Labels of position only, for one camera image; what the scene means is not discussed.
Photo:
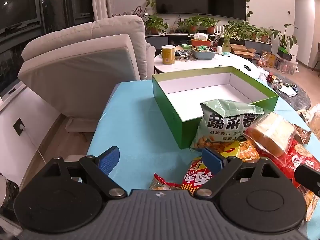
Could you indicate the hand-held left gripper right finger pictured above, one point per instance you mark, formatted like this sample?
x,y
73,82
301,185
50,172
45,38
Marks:
x,y
211,160

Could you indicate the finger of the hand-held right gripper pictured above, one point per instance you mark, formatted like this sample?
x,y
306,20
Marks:
x,y
308,177

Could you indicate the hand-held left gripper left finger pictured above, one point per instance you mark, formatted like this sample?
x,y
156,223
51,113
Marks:
x,y
110,160

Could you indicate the red yellow striped snack bag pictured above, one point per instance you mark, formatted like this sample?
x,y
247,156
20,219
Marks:
x,y
195,177

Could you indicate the orange snack packet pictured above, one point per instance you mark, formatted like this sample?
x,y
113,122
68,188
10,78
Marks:
x,y
248,151

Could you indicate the green snack bag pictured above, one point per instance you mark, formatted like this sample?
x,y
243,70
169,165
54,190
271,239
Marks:
x,y
225,122

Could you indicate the bread loaf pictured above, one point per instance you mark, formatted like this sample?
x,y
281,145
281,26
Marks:
x,y
270,132

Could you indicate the green cardboard box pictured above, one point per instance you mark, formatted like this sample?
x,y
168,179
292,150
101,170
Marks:
x,y
170,110

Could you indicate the yellow snack packet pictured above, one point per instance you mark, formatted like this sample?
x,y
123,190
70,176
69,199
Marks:
x,y
230,150

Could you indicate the brown snack packet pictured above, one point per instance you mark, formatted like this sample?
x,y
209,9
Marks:
x,y
301,133

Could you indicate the small clear snack packet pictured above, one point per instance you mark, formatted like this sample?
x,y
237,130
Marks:
x,y
162,183

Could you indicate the bread in clear plastic bag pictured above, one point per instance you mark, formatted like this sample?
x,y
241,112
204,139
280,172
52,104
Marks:
x,y
315,120

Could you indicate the dark round marble table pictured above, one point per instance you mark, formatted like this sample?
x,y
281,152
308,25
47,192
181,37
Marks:
x,y
300,101

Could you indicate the white paper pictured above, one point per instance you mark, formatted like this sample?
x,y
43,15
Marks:
x,y
287,90

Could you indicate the white round table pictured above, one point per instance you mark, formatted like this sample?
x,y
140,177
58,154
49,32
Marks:
x,y
190,66

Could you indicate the beige recliner sofa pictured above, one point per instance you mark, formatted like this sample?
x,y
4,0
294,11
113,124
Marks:
x,y
75,67

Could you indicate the black remote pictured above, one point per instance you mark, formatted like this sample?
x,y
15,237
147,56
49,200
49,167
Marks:
x,y
247,67

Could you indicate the blue basket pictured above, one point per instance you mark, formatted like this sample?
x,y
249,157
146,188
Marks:
x,y
203,54

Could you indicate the dark round object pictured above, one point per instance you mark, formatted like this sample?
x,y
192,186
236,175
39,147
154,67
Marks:
x,y
7,192

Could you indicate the white cup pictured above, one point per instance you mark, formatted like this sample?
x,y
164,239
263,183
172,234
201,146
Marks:
x,y
219,50

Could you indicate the clear storage boxes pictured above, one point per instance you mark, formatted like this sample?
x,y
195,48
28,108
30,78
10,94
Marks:
x,y
286,67

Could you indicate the yellow can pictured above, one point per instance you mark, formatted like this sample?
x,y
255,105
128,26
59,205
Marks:
x,y
168,55

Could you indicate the open cardboard box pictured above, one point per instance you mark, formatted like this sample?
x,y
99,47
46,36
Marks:
x,y
243,51

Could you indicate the glass vase with plant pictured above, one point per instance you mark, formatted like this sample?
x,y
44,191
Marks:
x,y
226,46

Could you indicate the green bowl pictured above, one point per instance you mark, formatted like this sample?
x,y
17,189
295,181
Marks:
x,y
185,47

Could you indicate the orange tissue box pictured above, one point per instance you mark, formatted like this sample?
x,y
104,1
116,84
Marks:
x,y
200,42

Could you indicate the green black box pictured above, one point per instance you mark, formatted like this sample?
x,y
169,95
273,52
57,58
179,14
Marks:
x,y
287,53

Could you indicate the row of potted plants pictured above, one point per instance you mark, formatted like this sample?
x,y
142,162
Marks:
x,y
192,25

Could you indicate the large leafy floor plant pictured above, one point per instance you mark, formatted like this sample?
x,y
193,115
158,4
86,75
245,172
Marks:
x,y
285,37

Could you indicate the dark window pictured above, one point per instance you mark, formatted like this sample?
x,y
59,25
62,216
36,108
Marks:
x,y
17,2

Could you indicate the dark wall socket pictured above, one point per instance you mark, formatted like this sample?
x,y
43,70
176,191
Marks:
x,y
19,127

